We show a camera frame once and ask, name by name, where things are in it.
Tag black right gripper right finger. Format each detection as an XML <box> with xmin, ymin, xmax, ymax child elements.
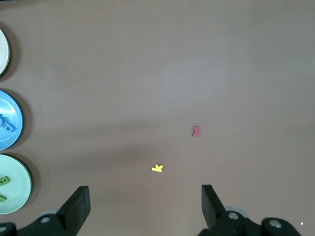
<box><xmin>198</xmin><ymin>184</ymin><xmax>302</xmax><ymax>236</ymax></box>

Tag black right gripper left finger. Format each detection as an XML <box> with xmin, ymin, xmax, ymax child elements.
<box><xmin>0</xmin><ymin>186</ymin><xmax>91</xmax><ymax>236</ymax></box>

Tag blue foam letter a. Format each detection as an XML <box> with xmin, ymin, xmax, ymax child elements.
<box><xmin>3</xmin><ymin>122</ymin><xmax>17</xmax><ymax>133</ymax></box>

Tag green plate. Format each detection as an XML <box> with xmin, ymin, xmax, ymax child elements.
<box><xmin>0</xmin><ymin>154</ymin><xmax>32</xmax><ymax>215</ymax></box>

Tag blue plate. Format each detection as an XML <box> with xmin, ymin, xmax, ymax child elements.
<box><xmin>0</xmin><ymin>89</ymin><xmax>24</xmax><ymax>151</ymax></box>

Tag beige plate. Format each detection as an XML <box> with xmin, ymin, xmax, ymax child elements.
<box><xmin>0</xmin><ymin>28</ymin><xmax>11</xmax><ymax>76</ymax></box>

